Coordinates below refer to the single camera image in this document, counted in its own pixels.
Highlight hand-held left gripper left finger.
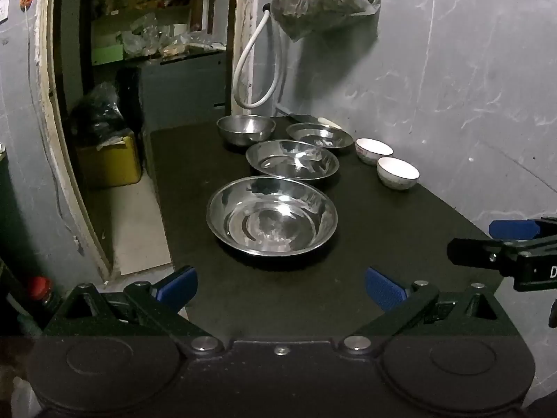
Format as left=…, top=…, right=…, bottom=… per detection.
left=44, top=265, right=225, bottom=355

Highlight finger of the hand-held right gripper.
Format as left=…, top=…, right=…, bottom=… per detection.
left=447, top=237, right=530, bottom=277
left=488, top=216, right=557, bottom=241

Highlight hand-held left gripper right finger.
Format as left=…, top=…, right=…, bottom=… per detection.
left=339, top=267, right=520, bottom=355

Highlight white ceramic bowl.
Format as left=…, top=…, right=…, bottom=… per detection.
left=377, top=156, right=421, bottom=191
left=355, top=138, right=394, bottom=165

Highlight steel plate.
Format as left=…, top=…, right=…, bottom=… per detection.
left=206, top=175, right=339, bottom=257
left=286, top=122, right=354, bottom=151
left=245, top=140, right=340, bottom=182

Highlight steel bowl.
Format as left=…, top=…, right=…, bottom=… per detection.
left=217, top=114, right=277, bottom=148

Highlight red-capped dark bottle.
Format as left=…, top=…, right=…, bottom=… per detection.
left=26, top=276, right=62, bottom=327

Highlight yellow box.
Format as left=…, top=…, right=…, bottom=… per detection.
left=76, top=128, right=142, bottom=190

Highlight white plastic container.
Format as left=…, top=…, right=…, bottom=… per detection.
left=9, top=377, right=42, bottom=418

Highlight cleaver knife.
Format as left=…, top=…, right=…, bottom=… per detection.
left=275, top=105, right=344, bottom=130

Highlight black plastic bag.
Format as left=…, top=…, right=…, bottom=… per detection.
left=70, top=82, right=131, bottom=146

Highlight grey cabinet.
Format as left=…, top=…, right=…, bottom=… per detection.
left=117, top=50, right=229, bottom=140

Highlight green box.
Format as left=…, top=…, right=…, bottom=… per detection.
left=91, top=46, right=127, bottom=65

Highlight cluttered shelf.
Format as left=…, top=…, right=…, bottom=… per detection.
left=89, top=0, right=228, bottom=59

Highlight worn door frame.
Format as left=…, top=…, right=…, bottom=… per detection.
left=35, top=0, right=114, bottom=279

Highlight white hose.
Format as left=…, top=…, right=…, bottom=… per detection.
left=232, top=4, right=288, bottom=109

